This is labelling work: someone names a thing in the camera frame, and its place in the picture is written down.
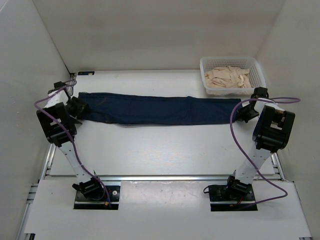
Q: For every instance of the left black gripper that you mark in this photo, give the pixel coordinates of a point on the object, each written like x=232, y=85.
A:
x=81, y=105

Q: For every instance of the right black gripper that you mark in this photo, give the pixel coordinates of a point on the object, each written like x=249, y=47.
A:
x=240, y=115

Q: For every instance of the dark blue denim trousers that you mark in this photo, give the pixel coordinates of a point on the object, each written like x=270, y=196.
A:
x=112, y=108

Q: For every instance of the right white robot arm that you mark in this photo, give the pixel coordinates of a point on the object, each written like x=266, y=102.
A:
x=271, y=133

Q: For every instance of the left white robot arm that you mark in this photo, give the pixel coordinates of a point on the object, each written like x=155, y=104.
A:
x=57, y=115

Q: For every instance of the small dark corner label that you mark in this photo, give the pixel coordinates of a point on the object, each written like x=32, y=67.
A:
x=86, y=73

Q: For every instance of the beige crumpled garment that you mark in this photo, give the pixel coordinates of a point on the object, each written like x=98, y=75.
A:
x=227, y=77

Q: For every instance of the white plastic basket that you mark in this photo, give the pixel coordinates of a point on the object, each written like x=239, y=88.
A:
x=256, y=77

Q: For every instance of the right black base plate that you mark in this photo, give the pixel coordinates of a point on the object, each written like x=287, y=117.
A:
x=223, y=199

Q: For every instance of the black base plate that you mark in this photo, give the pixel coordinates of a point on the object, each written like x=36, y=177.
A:
x=223, y=199
x=100, y=202

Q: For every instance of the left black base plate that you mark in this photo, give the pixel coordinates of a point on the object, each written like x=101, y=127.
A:
x=100, y=202

